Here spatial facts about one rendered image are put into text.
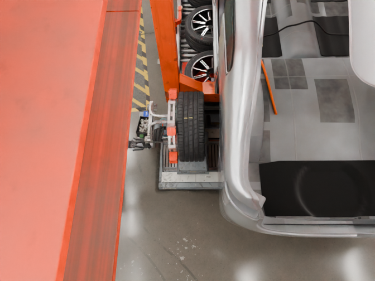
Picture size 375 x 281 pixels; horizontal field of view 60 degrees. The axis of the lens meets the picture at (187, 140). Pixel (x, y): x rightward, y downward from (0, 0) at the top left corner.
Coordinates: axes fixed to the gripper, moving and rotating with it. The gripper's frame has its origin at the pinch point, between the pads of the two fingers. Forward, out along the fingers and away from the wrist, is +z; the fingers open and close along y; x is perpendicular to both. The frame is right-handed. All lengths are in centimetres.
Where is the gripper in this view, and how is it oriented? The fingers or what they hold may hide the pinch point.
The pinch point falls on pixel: (148, 144)
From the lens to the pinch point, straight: 307.4
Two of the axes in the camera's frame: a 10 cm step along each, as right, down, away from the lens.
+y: -0.1, 9.0, -4.4
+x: -0.3, -4.4, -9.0
